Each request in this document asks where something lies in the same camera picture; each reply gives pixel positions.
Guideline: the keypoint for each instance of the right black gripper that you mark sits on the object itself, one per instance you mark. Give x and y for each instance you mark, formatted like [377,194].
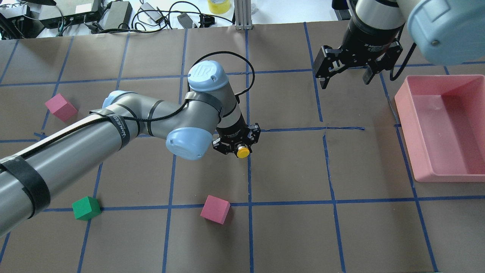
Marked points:
[369,35]

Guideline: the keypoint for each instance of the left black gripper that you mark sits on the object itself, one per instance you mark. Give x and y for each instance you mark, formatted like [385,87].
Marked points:
[232,132]

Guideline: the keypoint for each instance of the yellow push button switch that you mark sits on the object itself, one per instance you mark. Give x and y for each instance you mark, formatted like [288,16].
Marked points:
[242,151]

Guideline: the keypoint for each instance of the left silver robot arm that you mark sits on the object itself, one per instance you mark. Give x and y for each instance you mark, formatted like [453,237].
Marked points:
[209,116]

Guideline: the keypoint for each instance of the pink cube centre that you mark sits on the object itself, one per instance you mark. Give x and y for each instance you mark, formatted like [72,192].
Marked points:
[215,209]

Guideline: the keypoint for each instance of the pink plastic bin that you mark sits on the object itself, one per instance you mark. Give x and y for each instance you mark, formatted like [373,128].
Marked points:
[443,120]

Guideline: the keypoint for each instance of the black power adapter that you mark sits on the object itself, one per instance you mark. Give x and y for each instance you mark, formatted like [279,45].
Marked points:
[186,21]

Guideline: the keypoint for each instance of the yellow tape roll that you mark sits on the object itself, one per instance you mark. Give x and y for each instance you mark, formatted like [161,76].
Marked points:
[219,6]

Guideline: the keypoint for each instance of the green cube front left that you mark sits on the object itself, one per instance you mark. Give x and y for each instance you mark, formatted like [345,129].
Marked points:
[86,208]

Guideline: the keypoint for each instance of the black power brick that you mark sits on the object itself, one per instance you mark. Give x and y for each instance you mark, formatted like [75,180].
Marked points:
[117,15]

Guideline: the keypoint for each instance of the pink cube near left gripper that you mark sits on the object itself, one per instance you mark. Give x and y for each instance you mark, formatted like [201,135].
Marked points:
[60,107]

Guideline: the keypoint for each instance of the aluminium profile post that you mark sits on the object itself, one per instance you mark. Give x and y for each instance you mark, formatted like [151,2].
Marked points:
[243,15]

